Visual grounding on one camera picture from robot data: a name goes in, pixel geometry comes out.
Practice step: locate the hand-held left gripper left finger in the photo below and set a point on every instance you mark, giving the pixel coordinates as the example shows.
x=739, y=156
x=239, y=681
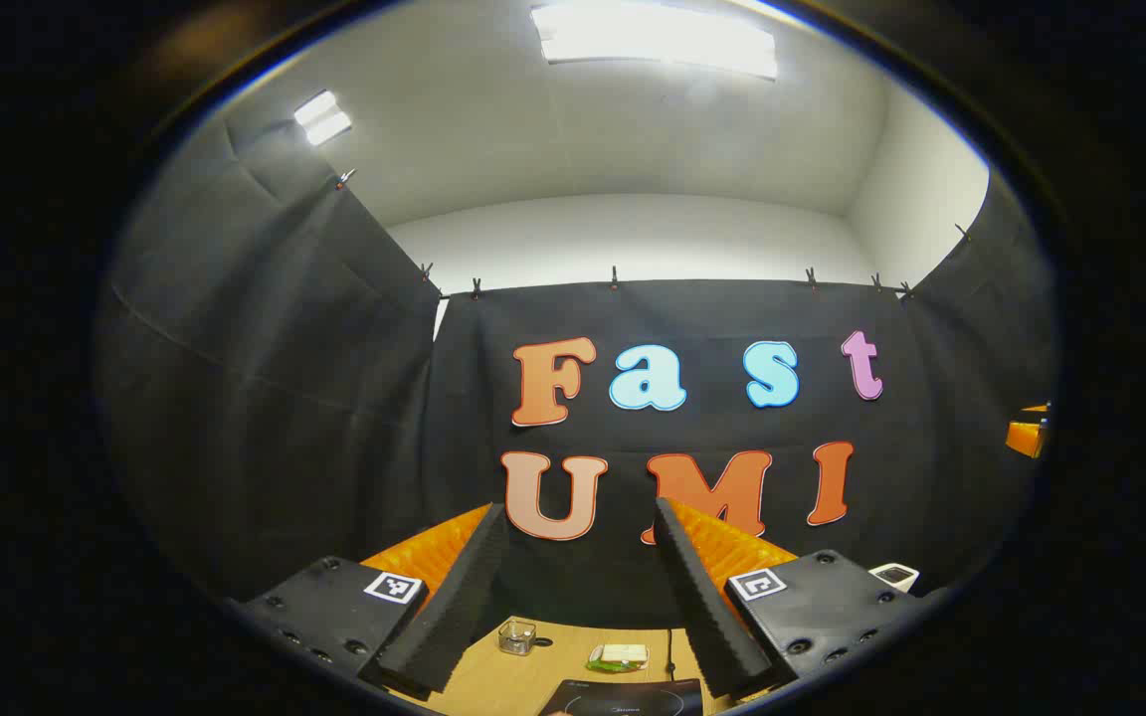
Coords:
x=464, y=597

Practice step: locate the large ceiling light panel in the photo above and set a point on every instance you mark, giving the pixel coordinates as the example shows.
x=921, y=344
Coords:
x=653, y=40

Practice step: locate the white box-shaped appliance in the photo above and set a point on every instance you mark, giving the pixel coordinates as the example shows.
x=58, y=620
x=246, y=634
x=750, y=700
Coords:
x=894, y=577

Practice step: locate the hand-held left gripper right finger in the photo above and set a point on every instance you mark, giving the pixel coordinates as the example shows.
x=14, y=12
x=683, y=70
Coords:
x=707, y=607

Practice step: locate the sandwich with lettuce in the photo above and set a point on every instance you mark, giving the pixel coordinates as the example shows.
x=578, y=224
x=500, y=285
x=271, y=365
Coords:
x=621, y=655

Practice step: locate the black induction cooktop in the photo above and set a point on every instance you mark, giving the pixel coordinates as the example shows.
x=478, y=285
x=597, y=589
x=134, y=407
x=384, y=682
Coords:
x=623, y=699

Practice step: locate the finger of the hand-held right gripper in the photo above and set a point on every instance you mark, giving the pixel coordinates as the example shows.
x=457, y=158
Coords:
x=1029, y=436

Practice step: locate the row of black cloth clips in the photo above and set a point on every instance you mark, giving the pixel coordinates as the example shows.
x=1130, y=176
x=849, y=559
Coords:
x=614, y=279

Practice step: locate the black backdrop cloth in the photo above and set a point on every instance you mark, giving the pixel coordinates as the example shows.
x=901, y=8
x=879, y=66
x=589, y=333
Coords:
x=334, y=418

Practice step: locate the small ceiling light panel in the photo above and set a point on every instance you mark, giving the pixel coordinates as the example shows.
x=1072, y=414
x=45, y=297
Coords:
x=322, y=117

